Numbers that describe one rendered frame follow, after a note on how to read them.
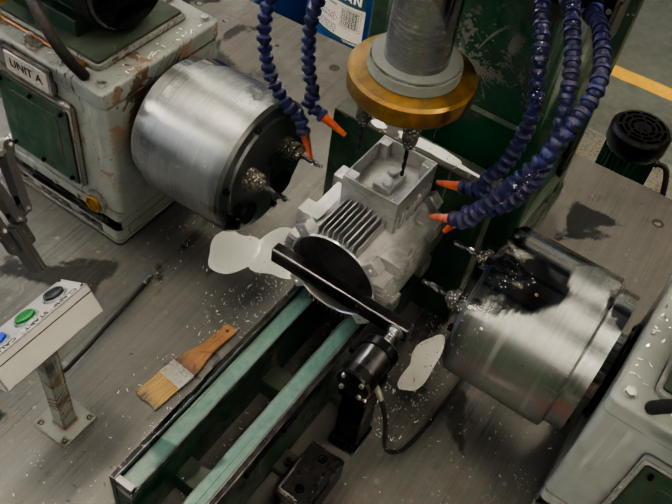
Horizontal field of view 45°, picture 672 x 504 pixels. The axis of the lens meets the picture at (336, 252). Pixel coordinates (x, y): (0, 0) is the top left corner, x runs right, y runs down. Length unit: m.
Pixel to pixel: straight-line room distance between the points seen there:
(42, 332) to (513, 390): 0.65
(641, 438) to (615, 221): 0.79
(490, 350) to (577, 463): 0.20
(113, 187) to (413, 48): 0.65
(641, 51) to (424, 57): 2.91
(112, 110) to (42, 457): 0.56
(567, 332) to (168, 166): 0.67
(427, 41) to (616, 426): 0.55
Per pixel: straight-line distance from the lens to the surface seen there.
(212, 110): 1.31
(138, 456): 1.20
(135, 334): 1.46
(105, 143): 1.42
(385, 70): 1.08
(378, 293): 1.23
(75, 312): 1.17
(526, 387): 1.16
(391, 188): 1.25
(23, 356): 1.14
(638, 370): 1.11
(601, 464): 1.19
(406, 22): 1.05
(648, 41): 4.02
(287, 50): 2.05
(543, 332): 1.13
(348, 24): 2.86
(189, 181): 1.32
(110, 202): 1.52
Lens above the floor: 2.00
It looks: 49 degrees down
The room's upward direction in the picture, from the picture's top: 9 degrees clockwise
